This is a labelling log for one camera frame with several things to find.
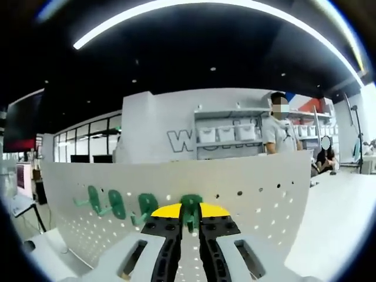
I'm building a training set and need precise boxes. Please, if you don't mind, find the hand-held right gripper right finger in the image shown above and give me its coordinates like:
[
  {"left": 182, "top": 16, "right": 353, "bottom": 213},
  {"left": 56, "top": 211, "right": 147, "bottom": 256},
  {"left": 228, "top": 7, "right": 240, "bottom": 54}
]
[{"left": 199, "top": 202, "right": 312, "bottom": 282}]

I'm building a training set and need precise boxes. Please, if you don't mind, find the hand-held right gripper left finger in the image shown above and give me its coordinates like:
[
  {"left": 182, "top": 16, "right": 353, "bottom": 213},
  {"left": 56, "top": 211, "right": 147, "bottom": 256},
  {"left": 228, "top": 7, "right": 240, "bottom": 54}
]
[{"left": 79, "top": 203, "right": 185, "bottom": 282}]

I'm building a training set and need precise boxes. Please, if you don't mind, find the green hook assembly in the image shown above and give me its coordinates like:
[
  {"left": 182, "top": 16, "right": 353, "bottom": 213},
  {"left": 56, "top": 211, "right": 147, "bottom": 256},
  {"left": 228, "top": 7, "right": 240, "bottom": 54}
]
[
  {"left": 98, "top": 189, "right": 126, "bottom": 220},
  {"left": 130, "top": 192, "right": 160, "bottom": 227},
  {"left": 179, "top": 193, "right": 204, "bottom": 236},
  {"left": 73, "top": 184, "right": 102, "bottom": 213}
]

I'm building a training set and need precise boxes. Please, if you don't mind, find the white perforated mounting plate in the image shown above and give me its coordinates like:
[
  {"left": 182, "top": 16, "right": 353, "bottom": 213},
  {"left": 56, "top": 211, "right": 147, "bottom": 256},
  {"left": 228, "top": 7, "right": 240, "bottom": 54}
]
[{"left": 40, "top": 149, "right": 313, "bottom": 270}]

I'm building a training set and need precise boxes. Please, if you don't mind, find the white storage shelf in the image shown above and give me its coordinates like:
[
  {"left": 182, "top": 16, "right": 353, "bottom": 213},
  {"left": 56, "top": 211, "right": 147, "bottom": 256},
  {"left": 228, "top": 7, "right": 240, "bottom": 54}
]
[{"left": 193, "top": 107, "right": 271, "bottom": 161}]

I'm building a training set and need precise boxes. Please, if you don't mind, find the white storage bin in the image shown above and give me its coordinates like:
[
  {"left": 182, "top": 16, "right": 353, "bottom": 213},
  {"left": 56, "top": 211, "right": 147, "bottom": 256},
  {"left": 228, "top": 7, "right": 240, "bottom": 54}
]
[
  {"left": 217, "top": 126, "right": 236, "bottom": 142},
  {"left": 236, "top": 123, "right": 256, "bottom": 140},
  {"left": 198, "top": 127, "right": 218, "bottom": 143}
]

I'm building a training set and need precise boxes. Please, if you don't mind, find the white office desk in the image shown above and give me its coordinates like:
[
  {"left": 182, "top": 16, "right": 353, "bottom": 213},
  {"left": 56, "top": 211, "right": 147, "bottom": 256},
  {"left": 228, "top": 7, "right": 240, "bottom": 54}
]
[{"left": 5, "top": 192, "right": 48, "bottom": 233}]

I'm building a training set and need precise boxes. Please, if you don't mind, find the white computer monitor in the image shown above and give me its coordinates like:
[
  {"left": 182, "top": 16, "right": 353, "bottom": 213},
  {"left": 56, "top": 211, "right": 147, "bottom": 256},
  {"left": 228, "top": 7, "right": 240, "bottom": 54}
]
[{"left": 14, "top": 163, "right": 33, "bottom": 192}]

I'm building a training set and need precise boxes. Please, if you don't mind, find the large black display screen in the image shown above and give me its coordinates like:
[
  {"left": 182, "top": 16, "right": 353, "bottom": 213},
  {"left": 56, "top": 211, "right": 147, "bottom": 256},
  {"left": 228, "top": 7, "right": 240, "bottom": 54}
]
[{"left": 2, "top": 92, "right": 45, "bottom": 153}]

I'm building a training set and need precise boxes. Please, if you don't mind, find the long ceiling light strip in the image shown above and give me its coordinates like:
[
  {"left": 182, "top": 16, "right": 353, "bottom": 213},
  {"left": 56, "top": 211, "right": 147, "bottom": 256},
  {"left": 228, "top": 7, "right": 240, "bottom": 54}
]
[{"left": 72, "top": 0, "right": 367, "bottom": 86}]

